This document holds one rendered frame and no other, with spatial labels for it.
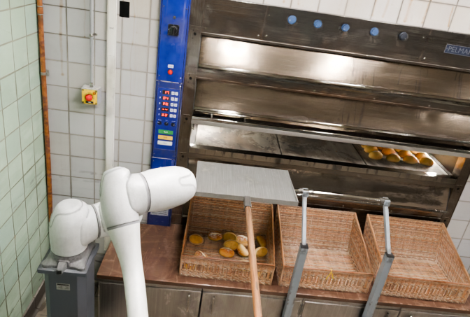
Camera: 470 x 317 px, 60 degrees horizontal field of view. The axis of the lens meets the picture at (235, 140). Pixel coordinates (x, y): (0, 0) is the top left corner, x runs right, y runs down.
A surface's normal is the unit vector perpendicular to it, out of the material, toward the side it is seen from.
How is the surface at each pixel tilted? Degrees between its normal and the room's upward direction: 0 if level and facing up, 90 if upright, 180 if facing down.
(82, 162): 90
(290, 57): 70
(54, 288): 90
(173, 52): 90
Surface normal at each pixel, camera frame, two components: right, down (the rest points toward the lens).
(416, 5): 0.01, 0.41
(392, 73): 0.10, 0.07
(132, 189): 0.38, -0.29
